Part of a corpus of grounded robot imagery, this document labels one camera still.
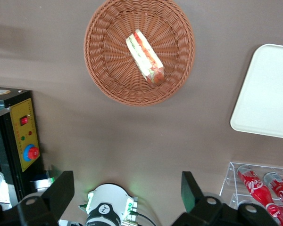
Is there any black cable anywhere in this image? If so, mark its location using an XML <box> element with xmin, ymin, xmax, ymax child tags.
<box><xmin>130</xmin><ymin>210</ymin><xmax>158</xmax><ymax>226</ymax></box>

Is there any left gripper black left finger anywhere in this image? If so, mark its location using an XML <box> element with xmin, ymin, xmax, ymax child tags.
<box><xmin>0</xmin><ymin>170</ymin><xmax>75</xmax><ymax>226</ymax></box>

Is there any clear acrylic bottle rack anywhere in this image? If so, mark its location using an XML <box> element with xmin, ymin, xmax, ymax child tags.
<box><xmin>218</xmin><ymin>161</ymin><xmax>283</xmax><ymax>226</ymax></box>

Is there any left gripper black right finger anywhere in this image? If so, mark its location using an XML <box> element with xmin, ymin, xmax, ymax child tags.
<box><xmin>172</xmin><ymin>171</ymin><xmax>281</xmax><ymax>226</ymax></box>

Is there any round brown wicker basket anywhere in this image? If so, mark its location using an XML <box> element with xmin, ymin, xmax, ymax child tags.
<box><xmin>83</xmin><ymin>0</ymin><xmax>196</xmax><ymax>107</ymax></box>

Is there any red cola bottle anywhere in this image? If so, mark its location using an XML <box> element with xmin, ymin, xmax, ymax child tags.
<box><xmin>263</xmin><ymin>171</ymin><xmax>283</xmax><ymax>211</ymax></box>
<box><xmin>237</xmin><ymin>164</ymin><xmax>283</xmax><ymax>226</ymax></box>

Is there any wrapped sandwich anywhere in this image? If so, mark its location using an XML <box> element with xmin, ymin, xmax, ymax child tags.
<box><xmin>125</xmin><ymin>28</ymin><xmax>166</xmax><ymax>87</ymax></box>

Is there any black cabinet with yellow panel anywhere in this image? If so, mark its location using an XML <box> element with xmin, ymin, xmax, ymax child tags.
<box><xmin>0</xmin><ymin>86</ymin><xmax>47</xmax><ymax>210</ymax></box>

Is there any cream plastic tray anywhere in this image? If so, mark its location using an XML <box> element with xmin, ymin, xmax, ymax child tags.
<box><xmin>230</xmin><ymin>43</ymin><xmax>283</xmax><ymax>140</ymax></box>

